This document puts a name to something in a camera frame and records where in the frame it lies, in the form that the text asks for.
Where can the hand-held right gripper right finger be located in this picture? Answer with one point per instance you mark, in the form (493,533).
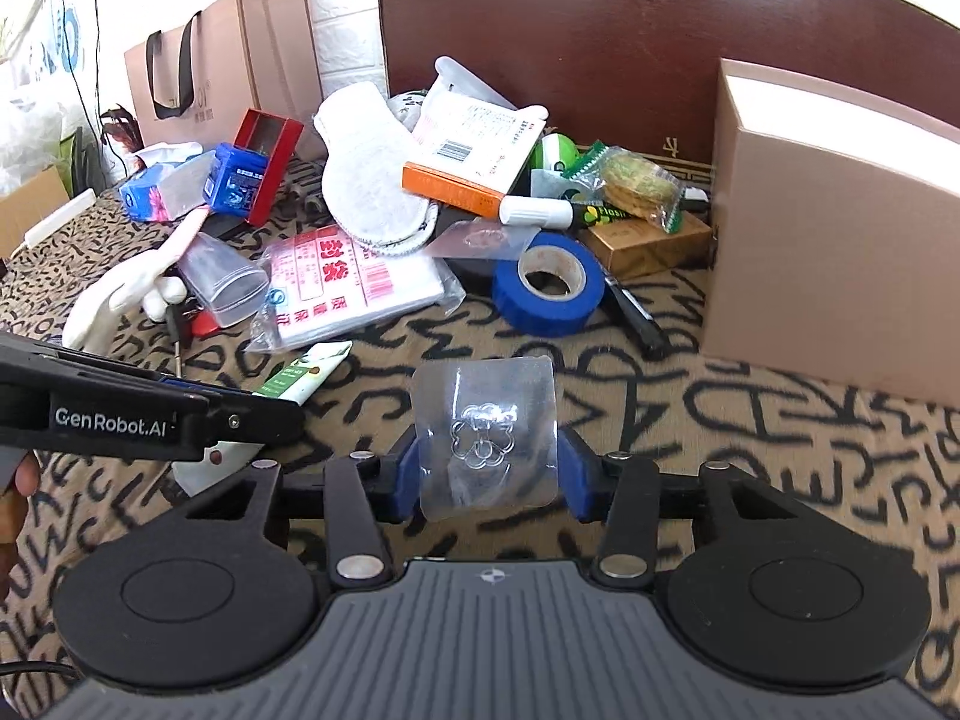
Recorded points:
(579,484)

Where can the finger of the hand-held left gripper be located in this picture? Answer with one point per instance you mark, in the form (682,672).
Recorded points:
(259,424)

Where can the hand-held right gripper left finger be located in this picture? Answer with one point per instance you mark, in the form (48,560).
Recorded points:
(406,484)

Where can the green white tube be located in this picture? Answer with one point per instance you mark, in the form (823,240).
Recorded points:
(304,371)

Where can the clear bag with metal clips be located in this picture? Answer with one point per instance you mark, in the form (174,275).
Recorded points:
(484,420)

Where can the white pink glove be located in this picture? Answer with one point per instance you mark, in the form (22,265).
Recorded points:
(112,300)

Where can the black pen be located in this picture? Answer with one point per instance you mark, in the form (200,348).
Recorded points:
(637,319)

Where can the small blue box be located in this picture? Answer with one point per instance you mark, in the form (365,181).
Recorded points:
(236,180)

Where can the large beige cardboard box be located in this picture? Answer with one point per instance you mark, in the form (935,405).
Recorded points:
(832,240)

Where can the person's left hand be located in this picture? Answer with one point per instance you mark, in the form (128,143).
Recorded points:
(28,478)

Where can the clear plastic cup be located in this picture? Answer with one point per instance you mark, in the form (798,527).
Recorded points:
(217,277)

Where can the red printed plastic bag pack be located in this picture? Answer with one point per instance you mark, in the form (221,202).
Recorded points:
(352,285)

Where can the letter printed blanket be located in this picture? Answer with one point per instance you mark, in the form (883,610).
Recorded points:
(750,435)

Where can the blue tape roll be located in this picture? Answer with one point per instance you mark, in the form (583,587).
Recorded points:
(517,300)

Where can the open corrugated cardboard box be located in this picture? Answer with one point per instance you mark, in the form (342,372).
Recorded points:
(30,210)

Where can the blue pink tissue pack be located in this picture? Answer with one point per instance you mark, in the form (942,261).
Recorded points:
(161,191)

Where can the small brown cardboard box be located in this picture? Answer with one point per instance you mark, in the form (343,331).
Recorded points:
(649,244)

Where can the clear bag with clip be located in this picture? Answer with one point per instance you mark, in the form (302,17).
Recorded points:
(487,238)

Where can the black green tube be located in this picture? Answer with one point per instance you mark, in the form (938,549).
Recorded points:
(604,214)

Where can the white fabric insole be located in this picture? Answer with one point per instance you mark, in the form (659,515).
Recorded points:
(367,172)

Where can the small red open box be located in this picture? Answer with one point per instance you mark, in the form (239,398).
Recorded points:
(266,150)

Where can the dark feather toy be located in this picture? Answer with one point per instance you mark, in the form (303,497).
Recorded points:
(120,135)

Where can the white plastic bags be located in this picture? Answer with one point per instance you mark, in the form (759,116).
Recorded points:
(34,127)

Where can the green cracker snack packet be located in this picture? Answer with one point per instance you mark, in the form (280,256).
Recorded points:
(634,180)

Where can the green white ball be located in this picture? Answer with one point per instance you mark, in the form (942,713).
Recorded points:
(553,151)

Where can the white orange carton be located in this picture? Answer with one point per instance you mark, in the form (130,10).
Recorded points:
(469,150)

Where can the clear plastic package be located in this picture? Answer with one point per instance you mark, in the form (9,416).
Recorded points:
(469,79)

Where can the dark brown wooden headboard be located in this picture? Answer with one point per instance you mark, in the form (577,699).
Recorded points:
(615,30)

